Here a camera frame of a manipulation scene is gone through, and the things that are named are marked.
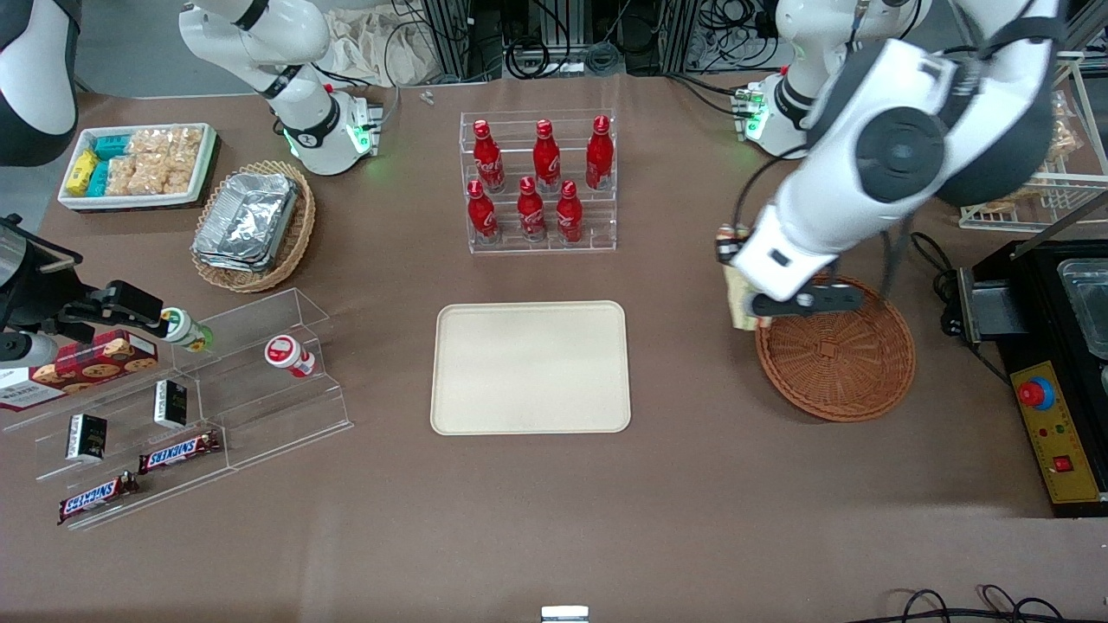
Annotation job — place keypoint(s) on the black sealing machine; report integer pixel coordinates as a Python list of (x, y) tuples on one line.
[(1039, 346)]

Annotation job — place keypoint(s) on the white plastic bin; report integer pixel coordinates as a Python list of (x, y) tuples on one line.
[(138, 203)]

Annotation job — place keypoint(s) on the aluminium foil container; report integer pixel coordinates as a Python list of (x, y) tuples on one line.
[(247, 221)]

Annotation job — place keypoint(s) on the clear glass container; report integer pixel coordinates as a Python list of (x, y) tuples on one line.
[(1086, 303)]

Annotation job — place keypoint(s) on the triangle sandwich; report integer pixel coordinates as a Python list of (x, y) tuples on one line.
[(740, 298)]

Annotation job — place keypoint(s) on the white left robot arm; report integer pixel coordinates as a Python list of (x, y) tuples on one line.
[(900, 147)]

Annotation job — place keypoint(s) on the beige plastic tray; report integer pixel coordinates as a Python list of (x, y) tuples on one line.
[(528, 368)]

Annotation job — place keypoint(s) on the grey metal lever bar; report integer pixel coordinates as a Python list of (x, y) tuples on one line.
[(1056, 227)]

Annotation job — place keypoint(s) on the small red cap bottle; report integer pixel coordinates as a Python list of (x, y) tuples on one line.
[(290, 356)]

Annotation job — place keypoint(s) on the yellow control panel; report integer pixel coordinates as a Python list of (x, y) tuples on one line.
[(1060, 433)]

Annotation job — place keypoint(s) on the red cookie box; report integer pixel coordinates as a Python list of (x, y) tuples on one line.
[(95, 363)]

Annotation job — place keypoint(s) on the small green cap bottle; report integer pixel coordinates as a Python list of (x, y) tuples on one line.
[(186, 330)]

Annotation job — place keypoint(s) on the white cloth bag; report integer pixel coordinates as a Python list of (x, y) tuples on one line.
[(372, 48)]

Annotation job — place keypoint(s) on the red emergency stop button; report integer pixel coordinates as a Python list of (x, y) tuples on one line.
[(1032, 394)]

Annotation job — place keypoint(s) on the clear acrylic bottle rack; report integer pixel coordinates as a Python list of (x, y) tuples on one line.
[(606, 234)]

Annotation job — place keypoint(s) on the Snickers chocolate bar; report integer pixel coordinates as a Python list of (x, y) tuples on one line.
[(180, 452), (97, 497)]

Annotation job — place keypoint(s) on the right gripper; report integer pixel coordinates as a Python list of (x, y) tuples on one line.
[(36, 292)]

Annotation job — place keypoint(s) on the round brown wicker basket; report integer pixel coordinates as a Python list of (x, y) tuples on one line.
[(835, 372)]

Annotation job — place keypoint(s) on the silver metal bracket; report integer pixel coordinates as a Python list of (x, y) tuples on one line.
[(564, 615)]

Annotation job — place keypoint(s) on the teal snack pack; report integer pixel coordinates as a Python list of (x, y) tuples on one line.
[(112, 145), (99, 178)]

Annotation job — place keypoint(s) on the yellow snack pack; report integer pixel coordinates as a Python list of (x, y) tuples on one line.
[(81, 171)]

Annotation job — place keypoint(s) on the red cola bottle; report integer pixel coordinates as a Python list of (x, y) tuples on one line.
[(569, 215), (531, 212), (545, 160), (487, 160), (481, 215), (599, 156)]

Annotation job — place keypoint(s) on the small black box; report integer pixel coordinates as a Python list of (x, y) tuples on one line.
[(170, 404), (86, 437)]

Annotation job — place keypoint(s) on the oval wicker basket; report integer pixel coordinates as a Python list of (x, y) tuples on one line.
[(299, 234)]

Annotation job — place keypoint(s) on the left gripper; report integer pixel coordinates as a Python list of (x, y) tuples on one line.
[(724, 255)]

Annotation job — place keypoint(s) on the clear acrylic stepped shelf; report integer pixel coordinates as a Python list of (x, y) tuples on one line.
[(260, 415)]

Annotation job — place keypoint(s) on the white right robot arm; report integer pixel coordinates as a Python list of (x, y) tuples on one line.
[(303, 121)]

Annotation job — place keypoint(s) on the rice cracker snack pack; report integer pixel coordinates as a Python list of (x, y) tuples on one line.
[(134, 177), (186, 151), (147, 143), (1065, 130)]

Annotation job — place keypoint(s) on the aluminium frame profile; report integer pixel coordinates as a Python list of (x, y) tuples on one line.
[(450, 39)]

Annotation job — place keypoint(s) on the black box with metal plate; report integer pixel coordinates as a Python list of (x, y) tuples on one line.
[(995, 307)]

